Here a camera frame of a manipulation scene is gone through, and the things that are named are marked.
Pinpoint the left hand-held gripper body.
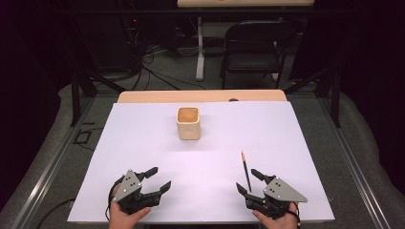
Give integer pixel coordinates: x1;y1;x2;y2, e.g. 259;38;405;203
111;169;162;215

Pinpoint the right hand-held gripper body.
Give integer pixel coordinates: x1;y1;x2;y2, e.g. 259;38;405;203
245;177;309;220

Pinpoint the dark blue pencil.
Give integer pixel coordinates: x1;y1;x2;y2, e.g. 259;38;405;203
240;151;253;193

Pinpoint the cream square cup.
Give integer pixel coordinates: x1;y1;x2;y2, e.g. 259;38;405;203
176;106;203;141

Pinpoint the person's right hand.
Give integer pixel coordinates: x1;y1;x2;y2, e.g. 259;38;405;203
252;203;300;229

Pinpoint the person's left hand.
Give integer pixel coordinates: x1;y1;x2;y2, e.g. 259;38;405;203
108;190;153;229

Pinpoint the white paper sheet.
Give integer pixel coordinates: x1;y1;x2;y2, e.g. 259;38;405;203
67;100;336;223

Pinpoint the light wooden table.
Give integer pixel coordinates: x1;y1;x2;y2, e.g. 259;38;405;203
117;89;288;104

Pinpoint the black metal stand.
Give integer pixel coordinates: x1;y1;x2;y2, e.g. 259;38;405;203
70;68;128;128
285;66;342;129

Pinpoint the black folding chair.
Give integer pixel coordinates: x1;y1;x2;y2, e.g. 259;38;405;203
220;20;298;91

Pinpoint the white metal table leg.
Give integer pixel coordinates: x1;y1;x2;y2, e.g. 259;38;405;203
195;16;205;82

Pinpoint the wooden table top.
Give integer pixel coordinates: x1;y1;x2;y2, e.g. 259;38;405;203
176;0;315;9

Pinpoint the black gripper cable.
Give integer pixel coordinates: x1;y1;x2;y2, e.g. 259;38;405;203
105;177;126;222

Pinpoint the black floor cable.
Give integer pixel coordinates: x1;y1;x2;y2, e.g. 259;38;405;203
35;198;76;229

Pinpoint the aluminium rail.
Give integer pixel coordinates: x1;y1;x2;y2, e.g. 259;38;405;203
11;94;96;229
316;94;386;229

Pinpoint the tangle of black cables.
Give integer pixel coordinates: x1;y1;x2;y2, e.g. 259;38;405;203
125;15;199;92

